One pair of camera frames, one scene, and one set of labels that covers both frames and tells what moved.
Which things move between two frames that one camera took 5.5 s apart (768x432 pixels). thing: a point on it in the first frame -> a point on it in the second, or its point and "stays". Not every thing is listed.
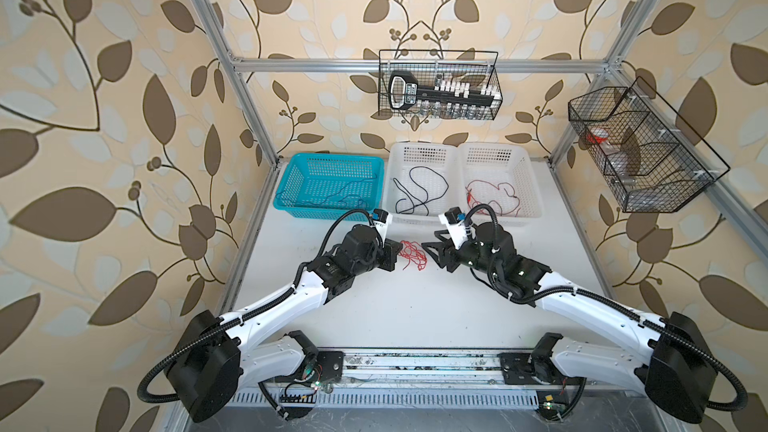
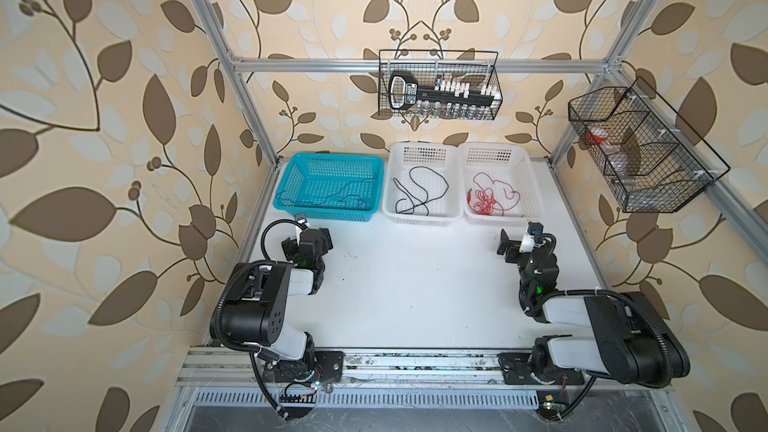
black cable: [405, 191] stays
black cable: [427, 191] stays
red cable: [414, 252] -> [485, 202]
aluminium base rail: [419, 368] stays
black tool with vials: [442, 96] stays
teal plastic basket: [326, 186] stays
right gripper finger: [445, 254] -> [510, 248]
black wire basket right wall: [652, 161] stays
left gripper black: [391, 251] -> [289, 249]
